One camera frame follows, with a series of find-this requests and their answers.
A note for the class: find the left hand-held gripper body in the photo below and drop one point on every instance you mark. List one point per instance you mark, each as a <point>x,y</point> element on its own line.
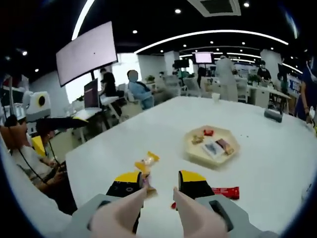
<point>32,106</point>

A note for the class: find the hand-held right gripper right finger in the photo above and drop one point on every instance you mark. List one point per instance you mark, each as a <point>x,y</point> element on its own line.
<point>195,187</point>

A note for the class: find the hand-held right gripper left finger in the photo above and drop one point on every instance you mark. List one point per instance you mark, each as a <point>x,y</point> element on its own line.
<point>123,188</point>

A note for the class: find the long red food bar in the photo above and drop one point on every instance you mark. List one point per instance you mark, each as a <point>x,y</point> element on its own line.
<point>225,193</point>

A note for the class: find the large yellow food packet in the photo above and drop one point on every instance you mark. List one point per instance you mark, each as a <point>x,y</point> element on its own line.
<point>147,162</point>

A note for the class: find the beige hexagonal container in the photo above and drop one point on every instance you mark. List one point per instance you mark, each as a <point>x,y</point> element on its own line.
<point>190,150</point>

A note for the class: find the orange gold food candy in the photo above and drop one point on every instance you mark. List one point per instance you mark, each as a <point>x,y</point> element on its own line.
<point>199,137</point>

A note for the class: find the small red food packet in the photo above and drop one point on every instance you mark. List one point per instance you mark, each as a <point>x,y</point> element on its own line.
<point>208,132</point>

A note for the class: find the person's left hand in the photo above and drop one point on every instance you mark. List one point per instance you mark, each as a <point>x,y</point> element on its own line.
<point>16,138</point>

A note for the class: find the dark desk monitor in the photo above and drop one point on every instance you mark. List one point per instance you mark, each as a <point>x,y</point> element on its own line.
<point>91,94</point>

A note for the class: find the black display stand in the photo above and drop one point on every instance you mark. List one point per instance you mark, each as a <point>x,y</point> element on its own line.
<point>93,75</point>

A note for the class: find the large display screen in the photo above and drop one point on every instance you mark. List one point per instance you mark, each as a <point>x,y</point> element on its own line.
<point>86,52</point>

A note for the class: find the white paper cup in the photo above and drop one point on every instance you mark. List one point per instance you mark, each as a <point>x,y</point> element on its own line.
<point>215,97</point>

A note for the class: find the curved ceiling light strip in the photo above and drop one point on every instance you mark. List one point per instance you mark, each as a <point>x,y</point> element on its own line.
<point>210,31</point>
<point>80,19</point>

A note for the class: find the white counter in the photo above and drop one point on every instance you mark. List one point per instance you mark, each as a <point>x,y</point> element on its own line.
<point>260,96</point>

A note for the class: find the green potted plant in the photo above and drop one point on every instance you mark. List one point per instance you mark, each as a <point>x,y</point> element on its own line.
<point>253,79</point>

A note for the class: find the ceiling air vent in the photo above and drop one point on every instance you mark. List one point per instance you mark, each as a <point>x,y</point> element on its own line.
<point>215,6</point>

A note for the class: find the wall monitor screen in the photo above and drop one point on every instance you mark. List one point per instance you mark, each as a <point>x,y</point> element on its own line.
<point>203,57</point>

